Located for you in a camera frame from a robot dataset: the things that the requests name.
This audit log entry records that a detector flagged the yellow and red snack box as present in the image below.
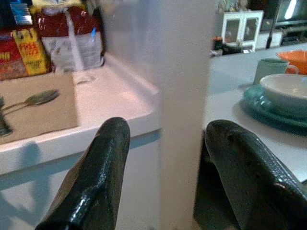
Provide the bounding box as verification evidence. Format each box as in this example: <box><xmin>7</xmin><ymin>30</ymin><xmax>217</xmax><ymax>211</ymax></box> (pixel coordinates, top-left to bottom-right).
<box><xmin>12</xmin><ymin>27</ymin><xmax>52</xmax><ymax>76</ymax></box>

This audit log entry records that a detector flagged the white glass-door cabinet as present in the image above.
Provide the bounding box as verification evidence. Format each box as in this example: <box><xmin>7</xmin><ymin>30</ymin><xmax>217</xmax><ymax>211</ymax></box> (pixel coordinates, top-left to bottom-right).
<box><xmin>217</xmin><ymin>10</ymin><xmax>264</xmax><ymax>52</ymax></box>

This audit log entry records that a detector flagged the red and white snack bag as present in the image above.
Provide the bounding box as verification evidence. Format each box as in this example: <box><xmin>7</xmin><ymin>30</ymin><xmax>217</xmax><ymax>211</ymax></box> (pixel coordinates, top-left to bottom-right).
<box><xmin>33</xmin><ymin>4</ymin><xmax>106</xmax><ymax>72</ymax></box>

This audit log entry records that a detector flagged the black jar with orange lid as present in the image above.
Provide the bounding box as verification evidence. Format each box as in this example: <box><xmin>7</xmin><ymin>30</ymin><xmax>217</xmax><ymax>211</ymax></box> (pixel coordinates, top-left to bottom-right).
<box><xmin>213</xmin><ymin>37</ymin><xmax>224</xmax><ymax>51</ymax></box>

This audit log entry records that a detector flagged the orange bowl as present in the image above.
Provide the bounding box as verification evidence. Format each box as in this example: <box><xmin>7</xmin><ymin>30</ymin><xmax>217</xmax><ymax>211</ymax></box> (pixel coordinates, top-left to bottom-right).
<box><xmin>276</xmin><ymin>49</ymin><xmax>307</xmax><ymax>75</ymax></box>

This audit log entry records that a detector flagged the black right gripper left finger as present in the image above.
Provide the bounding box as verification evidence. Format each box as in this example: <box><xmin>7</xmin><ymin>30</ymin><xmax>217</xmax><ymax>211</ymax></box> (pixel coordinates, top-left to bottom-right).
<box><xmin>35</xmin><ymin>116</ymin><xmax>131</xmax><ymax>230</ymax></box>

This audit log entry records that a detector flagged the metal spoon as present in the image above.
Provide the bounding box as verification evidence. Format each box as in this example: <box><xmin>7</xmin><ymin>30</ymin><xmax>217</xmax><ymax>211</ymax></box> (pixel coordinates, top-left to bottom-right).
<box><xmin>0</xmin><ymin>89</ymin><xmax>60</xmax><ymax>113</ymax></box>

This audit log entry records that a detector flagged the white bowl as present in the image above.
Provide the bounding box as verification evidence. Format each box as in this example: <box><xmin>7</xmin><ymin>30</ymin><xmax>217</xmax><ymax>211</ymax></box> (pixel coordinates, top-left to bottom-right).
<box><xmin>259</xmin><ymin>73</ymin><xmax>307</xmax><ymax>115</ymax></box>

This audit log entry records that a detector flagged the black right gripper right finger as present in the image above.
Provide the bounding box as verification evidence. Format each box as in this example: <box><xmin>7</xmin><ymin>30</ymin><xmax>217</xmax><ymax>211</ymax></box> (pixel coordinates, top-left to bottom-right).
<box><xmin>193</xmin><ymin>119</ymin><xmax>307</xmax><ymax>230</ymax></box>

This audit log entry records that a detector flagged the white plastic tray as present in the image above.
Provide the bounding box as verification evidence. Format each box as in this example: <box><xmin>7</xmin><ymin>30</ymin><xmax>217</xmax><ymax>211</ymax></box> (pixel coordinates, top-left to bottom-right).
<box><xmin>0</xmin><ymin>54</ymin><xmax>162</xmax><ymax>175</ymax></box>

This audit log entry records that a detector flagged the light green mug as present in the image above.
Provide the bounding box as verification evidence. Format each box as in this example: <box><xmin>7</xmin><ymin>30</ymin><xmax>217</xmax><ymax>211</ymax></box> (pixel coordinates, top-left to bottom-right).
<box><xmin>253</xmin><ymin>58</ymin><xmax>299</xmax><ymax>85</ymax></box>

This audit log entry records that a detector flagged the low tv console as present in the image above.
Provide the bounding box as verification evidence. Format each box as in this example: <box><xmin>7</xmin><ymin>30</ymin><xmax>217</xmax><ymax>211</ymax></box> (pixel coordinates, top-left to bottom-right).
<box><xmin>256</xmin><ymin>20</ymin><xmax>307</xmax><ymax>48</ymax></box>

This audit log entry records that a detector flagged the teal plate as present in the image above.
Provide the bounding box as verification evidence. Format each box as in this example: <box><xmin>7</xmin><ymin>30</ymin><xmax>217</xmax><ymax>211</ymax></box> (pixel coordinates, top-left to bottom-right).
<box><xmin>242</xmin><ymin>84</ymin><xmax>307</xmax><ymax>132</ymax></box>

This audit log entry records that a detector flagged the blue foil snack packet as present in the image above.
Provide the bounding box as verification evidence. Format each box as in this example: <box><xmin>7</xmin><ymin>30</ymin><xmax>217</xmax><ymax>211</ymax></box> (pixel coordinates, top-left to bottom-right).
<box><xmin>9</xmin><ymin>2</ymin><xmax>33</xmax><ymax>26</ymax></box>

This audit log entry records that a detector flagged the metal fork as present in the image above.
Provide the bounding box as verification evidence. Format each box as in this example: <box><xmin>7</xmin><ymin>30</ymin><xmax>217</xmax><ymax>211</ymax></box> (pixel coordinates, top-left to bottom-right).
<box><xmin>0</xmin><ymin>95</ymin><xmax>14</xmax><ymax>137</ymax></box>

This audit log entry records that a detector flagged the tall frosted plastic cup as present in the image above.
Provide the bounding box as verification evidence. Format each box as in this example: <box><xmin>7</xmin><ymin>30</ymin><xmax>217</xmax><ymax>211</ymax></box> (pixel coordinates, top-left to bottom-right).
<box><xmin>98</xmin><ymin>0</ymin><xmax>218</xmax><ymax>230</ymax></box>

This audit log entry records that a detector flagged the black television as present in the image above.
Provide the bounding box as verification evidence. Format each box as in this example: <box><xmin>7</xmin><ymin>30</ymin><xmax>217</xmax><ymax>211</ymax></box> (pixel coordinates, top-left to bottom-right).
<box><xmin>263</xmin><ymin>0</ymin><xmax>307</xmax><ymax>23</ymax></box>

